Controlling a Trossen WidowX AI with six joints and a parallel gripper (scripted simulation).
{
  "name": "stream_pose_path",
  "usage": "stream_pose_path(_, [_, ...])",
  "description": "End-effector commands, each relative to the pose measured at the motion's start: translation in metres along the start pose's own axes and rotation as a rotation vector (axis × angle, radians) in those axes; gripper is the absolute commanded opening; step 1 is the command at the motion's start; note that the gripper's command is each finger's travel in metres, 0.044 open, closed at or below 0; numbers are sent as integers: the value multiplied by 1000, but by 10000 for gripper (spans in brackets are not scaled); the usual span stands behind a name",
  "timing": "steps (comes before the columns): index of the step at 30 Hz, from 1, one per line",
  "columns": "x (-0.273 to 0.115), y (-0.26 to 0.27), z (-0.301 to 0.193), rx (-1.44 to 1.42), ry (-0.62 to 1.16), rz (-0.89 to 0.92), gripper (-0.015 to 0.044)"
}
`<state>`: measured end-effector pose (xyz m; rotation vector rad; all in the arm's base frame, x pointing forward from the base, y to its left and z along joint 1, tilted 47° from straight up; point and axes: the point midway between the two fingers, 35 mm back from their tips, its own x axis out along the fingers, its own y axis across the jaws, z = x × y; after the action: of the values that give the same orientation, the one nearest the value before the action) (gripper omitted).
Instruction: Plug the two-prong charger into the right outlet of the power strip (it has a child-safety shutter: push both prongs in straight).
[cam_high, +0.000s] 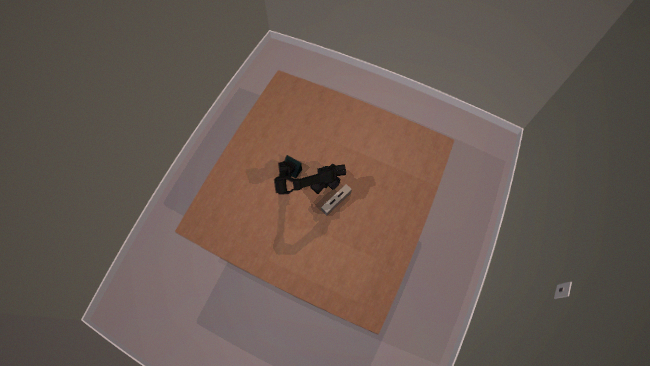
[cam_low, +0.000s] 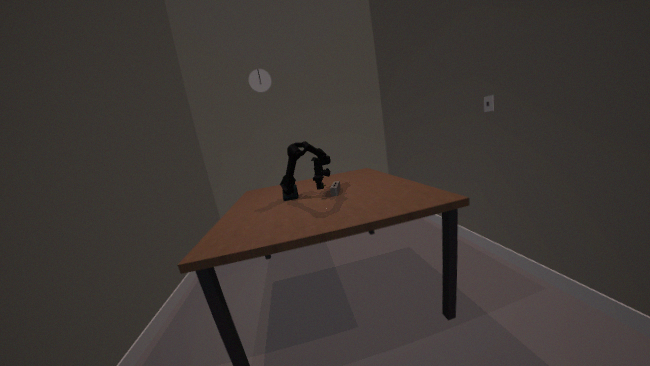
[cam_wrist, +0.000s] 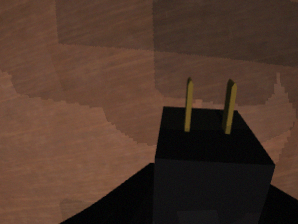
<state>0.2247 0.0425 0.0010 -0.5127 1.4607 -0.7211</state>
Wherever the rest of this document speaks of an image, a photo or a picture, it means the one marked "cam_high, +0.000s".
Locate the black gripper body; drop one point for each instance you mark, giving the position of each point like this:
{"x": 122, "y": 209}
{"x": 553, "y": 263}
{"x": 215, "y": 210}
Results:
{"x": 317, "y": 187}

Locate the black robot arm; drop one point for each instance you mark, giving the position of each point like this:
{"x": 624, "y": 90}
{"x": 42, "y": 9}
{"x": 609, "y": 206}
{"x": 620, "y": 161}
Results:
{"x": 326, "y": 174}

